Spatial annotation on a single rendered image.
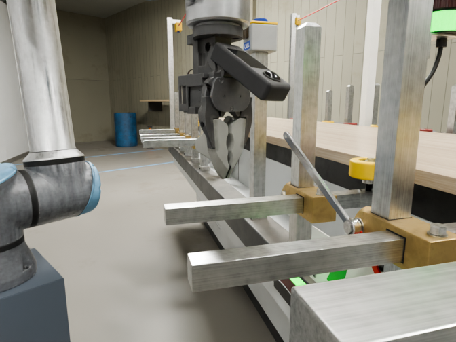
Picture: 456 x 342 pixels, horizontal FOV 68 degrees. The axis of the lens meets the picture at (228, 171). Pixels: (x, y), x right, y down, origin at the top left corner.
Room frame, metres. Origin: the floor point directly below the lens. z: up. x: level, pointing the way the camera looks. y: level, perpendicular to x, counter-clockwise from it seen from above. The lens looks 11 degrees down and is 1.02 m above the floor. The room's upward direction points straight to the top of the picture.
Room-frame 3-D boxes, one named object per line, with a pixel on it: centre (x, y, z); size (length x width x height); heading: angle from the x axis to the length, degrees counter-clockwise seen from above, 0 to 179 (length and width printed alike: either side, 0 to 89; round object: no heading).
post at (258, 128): (0.93, -0.08, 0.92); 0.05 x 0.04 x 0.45; 16
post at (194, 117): (1.89, 0.18, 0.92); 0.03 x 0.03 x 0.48; 16
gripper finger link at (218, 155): (0.50, 0.03, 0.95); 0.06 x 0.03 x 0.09; 42
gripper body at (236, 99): (0.51, 0.02, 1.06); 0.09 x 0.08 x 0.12; 42
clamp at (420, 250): (0.42, -0.23, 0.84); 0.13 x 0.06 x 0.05; 16
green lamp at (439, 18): (0.45, -0.27, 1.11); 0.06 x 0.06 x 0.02
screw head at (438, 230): (0.37, -0.24, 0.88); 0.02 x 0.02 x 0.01
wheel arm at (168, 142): (1.59, 0.17, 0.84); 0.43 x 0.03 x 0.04; 106
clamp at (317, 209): (0.66, -0.16, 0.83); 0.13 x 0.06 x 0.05; 16
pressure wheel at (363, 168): (0.68, -0.29, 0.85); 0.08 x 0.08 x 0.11
